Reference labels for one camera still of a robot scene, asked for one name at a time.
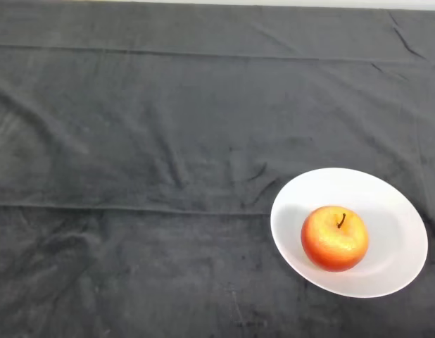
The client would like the red yellow apple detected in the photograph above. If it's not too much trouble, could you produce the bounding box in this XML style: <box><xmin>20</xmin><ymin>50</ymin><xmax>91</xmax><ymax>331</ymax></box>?
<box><xmin>301</xmin><ymin>206</ymin><xmax>370</xmax><ymax>273</ymax></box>

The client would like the white round plate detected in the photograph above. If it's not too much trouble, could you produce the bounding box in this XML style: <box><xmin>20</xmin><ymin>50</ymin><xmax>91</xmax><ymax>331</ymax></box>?
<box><xmin>270</xmin><ymin>167</ymin><xmax>429</xmax><ymax>299</ymax></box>

